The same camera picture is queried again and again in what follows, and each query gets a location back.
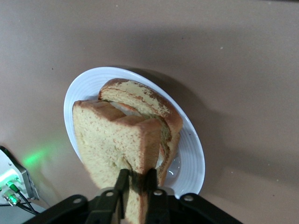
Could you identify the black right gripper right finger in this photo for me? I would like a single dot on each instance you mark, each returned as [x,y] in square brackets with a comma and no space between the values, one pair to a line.
[157,205]

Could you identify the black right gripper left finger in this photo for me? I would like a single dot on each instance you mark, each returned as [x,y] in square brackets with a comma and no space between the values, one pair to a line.
[109,205]

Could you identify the white round ribbed plate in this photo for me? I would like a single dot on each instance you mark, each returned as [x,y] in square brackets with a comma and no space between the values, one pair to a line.
[191,158]

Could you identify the plain brown bread slice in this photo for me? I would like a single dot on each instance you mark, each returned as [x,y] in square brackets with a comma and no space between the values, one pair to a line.
[109,140]

